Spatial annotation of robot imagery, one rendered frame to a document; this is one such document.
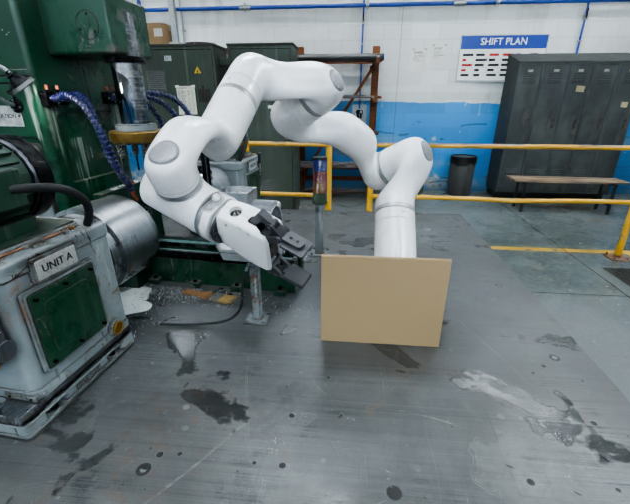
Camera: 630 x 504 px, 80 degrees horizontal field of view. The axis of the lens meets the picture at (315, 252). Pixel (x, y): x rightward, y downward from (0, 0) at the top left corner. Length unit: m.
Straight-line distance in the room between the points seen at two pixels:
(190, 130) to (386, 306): 0.66
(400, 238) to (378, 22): 5.46
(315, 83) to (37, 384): 0.87
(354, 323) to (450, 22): 5.76
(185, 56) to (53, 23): 3.33
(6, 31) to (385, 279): 1.25
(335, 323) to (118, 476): 0.59
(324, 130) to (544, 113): 5.46
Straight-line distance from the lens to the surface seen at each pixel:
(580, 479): 0.93
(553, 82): 6.36
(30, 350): 0.95
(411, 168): 1.15
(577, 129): 6.61
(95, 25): 1.40
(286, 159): 4.49
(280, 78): 0.92
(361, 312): 1.03
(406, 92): 6.33
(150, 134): 1.39
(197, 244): 1.50
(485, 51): 6.56
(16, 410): 1.01
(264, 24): 6.50
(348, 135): 1.05
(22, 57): 1.46
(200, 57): 4.69
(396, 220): 1.09
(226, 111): 0.78
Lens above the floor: 1.44
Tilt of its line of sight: 23 degrees down
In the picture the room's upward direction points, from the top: straight up
